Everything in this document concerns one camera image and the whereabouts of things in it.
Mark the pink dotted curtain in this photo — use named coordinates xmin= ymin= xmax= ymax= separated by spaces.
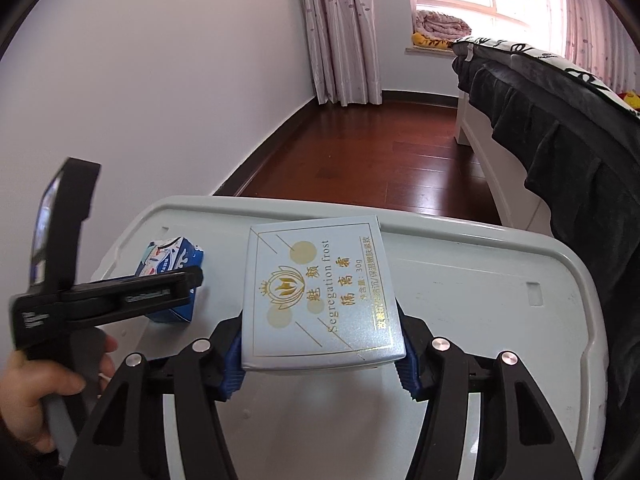
xmin=295 ymin=0 xmax=384 ymax=107
xmin=549 ymin=0 xmax=640 ymax=97

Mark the yellow striped blanket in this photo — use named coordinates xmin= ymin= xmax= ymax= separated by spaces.
xmin=411 ymin=32 xmax=459 ymax=50

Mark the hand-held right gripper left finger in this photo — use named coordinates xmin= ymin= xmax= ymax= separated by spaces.
xmin=62 ymin=317 xmax=247 ymax=480

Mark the pale blue gold print box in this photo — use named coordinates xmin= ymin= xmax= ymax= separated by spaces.
xmin=241 ymin=215 xmax=407 ymax=374

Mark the dark bed skirt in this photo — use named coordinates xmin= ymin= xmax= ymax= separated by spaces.
xmin=451 ymin=42 xmax=640 ymax=480

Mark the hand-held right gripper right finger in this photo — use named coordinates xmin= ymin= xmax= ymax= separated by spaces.
xmin=392 ymin=297 xmax=583 ymax=480

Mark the person's left hand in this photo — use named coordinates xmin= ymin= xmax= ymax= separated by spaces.
xmin=0 ymin=334 xmax=120 ymax=455

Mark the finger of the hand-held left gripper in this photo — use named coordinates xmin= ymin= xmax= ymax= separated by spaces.
xmin=59 ymin=266 xmax=204 ymax=324

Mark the white window sill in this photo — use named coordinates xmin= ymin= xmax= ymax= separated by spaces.
xmin=403 ymin=46 xmax=457 ymax=59

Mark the black white printed blanket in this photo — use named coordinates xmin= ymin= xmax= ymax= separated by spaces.
xmin=451 ymin=36 xmax=640 ymax=117

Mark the person's left forearm black sleeve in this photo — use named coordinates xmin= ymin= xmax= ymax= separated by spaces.
xmin=0 ymin=417 xmax=68 ymax=480

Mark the blue white tissue pack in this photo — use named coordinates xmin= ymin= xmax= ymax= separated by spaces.
xmin=133 ymin=236 xmax=205 ymax=325

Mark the folded pink quilt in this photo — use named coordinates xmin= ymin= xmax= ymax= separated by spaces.
xmin=414 ymin=8 xmax=474 ymax=40

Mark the white plastic storage bin lid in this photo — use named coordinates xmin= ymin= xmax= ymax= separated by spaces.
xmin=89 ymin=195 xmax=610 ymax=480

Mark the white bed frame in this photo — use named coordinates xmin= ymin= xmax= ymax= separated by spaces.
xmin=454 ymin=90 xmax=554 ymax=239

